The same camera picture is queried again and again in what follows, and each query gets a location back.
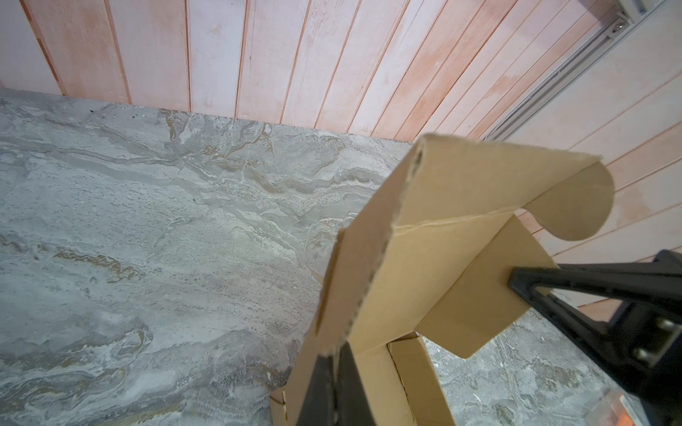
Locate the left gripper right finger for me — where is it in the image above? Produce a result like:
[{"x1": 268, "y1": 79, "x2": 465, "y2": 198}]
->
[{"x1": 335, "y1": 343, "x2": 376, "y2": 426}]

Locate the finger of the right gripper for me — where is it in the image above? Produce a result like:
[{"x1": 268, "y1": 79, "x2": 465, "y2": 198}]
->
[{"x1": 508, "y1": 250, "x2": 681, "y2": 405}]

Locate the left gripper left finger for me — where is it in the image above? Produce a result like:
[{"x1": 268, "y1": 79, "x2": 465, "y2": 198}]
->
[{"x1": 296, "y1": 356, "x2": 336, "y2": 426}]

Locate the brown cardboard box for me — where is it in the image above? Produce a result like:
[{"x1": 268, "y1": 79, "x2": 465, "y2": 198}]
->
[{"x1": 270, "y1": 134, "x2": 615, "y2": 425}]

